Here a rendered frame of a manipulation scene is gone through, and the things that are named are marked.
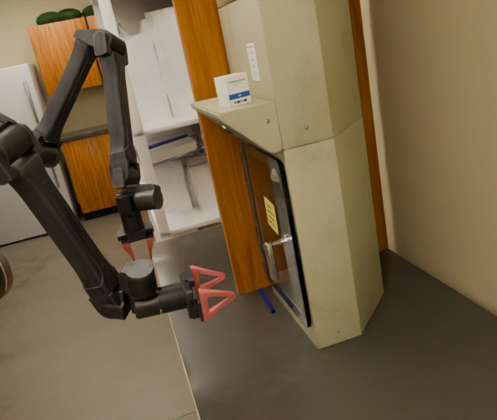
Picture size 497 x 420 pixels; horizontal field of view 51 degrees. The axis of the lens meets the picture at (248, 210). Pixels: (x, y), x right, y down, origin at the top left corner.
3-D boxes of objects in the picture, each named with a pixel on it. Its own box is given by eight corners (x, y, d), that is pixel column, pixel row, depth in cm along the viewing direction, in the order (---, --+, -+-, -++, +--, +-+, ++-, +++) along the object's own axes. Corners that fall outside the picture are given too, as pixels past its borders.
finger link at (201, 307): (228, 271, 112) (184, 280, 110) (235, 285, 105) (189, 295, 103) (231, 298, 114) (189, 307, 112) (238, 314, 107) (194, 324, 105)
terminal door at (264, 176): (270, 278, 145) (243, 140, 133) (311, 330, 117) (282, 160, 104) (268, 279, 145) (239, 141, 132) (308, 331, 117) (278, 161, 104)
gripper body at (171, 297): (187, 269, 115) (153, 277, 113) (194, 290, 105) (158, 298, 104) (191, 295, 117) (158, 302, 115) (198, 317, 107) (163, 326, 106)
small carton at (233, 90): (240, 101, 110) (234, 72, 108) (252, 102, 106) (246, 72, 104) (219, 107, 108) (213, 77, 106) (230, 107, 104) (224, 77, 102)
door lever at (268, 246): (294, 275, 116) (290, 271, 118) (288, 237, 113) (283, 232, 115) (272, 282, 115) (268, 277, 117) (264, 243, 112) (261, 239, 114)
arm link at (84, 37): (97, 28, 155) (76, 15, 146) (132, 45, 151) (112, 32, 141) (37, 161, 160) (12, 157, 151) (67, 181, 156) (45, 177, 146)
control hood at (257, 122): (241, 132, 133) (233, 92, 130) (283, 151, 103) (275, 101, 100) (198, 142, 131) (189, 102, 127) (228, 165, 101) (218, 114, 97)
